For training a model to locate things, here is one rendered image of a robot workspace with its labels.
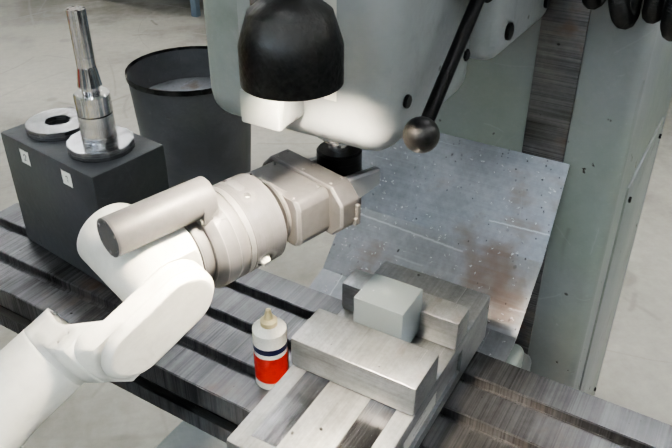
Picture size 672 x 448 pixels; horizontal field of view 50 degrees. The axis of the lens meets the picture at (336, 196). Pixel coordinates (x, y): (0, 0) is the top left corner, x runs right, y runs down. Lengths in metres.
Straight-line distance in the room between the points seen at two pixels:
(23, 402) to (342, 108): 0.34
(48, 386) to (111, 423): 1.61
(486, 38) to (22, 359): 0.51
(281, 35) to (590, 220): 0.72
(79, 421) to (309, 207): 1.67
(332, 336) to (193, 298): 0.23
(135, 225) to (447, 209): 0.62
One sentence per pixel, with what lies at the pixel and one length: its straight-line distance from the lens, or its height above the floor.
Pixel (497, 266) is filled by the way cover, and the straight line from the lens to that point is 1.08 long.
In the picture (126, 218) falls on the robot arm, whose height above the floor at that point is 1.30.
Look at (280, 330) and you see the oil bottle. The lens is 0.84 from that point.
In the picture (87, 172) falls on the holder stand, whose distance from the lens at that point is 0.99.
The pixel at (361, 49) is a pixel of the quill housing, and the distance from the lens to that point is 0.58.
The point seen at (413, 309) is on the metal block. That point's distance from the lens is 0.80.
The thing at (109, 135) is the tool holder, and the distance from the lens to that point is 1.02.
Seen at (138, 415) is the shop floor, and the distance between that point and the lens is 2.23.
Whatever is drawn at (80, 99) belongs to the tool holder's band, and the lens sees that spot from 1.00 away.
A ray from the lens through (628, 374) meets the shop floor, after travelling 2.44.
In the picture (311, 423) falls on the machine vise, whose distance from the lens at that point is 0.76.
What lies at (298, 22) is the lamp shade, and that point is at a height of 1.46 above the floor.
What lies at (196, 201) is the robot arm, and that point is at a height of 1.29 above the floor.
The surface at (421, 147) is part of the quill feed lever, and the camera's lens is 0.58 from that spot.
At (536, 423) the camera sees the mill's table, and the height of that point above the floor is 0.96.
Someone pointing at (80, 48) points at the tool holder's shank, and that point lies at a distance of 0.98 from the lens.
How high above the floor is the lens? 1.60
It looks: 31 degrees down
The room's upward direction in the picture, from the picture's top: straight up
